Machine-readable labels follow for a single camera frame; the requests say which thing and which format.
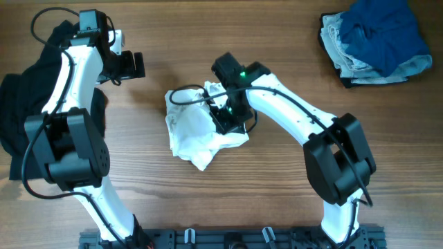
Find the light grey garment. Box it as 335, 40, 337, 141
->
320, 12, 433, 85

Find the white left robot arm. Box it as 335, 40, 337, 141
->
25, 45, 154, 248

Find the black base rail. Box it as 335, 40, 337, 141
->
78, 225, 387, 249

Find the white t-shirt with black print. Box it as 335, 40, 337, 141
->
165, 81, 249, 171

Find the blue garment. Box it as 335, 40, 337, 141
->
339, 0, 430, 77

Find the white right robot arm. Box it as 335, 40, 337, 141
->
204, 73, 383, 248

